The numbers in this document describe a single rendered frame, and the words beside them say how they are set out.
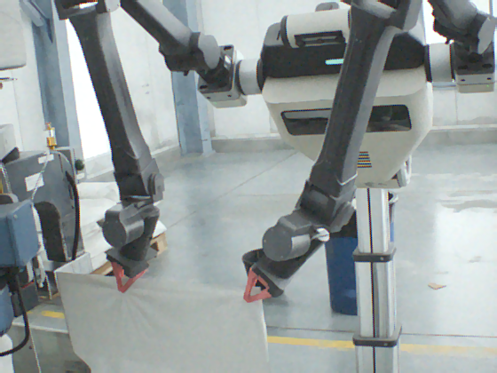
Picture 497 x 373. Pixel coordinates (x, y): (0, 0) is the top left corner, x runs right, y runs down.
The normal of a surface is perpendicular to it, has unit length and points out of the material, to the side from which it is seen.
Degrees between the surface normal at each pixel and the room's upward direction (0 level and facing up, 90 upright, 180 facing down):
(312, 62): 130
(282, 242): 79
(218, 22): 90
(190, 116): 90
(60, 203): 90
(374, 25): 99
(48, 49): 90
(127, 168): 107
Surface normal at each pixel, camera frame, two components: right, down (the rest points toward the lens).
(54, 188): 0.92, -0.02
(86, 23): -0.37, 0.51
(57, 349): -0.39, 0.23
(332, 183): -0.69, 0.36
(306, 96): -0.33, -0.60
